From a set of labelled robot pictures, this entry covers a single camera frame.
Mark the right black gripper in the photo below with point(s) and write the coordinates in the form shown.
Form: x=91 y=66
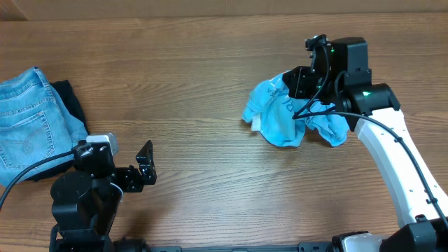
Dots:
x=301 y=82

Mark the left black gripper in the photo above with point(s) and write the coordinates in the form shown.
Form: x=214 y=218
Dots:
x=135 y=183

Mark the light blue printed t-shirt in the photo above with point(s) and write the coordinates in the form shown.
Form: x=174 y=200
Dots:
x=270 y=111

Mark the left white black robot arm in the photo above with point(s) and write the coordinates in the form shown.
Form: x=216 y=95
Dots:
x=86 y=201

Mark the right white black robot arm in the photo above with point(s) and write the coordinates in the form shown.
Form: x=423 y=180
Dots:
x=339 y=74

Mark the folded black garment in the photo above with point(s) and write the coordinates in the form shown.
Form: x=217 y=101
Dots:
x=65 y=91

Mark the folded blue denim jeans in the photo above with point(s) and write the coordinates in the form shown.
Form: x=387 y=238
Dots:
x=35 y=124

